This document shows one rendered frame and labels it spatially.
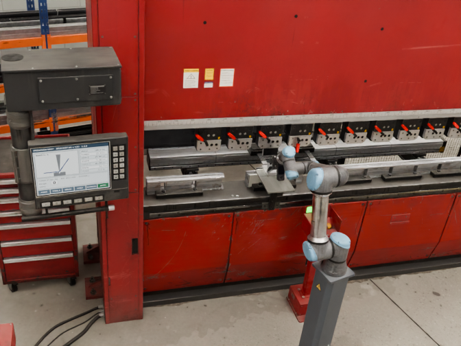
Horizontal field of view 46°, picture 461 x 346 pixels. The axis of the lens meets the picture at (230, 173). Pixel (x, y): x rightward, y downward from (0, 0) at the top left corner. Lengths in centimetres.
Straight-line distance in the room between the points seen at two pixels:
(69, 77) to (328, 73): 161
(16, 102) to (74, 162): 38
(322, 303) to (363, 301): 99
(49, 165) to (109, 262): 104
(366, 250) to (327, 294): 105
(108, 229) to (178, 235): 49
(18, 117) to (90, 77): 39
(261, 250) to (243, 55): 140
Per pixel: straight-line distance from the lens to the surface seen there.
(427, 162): 420
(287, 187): 347
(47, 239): 383
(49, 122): 484
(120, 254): 349
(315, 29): 329
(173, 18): 303
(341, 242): 311
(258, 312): 402
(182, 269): 380
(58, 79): 251
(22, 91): 253
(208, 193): 355
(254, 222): 368
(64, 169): 269
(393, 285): 452
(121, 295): 372
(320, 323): 346
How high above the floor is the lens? 287
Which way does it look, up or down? 32 degrees down
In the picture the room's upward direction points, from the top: 6 degrees clockwise
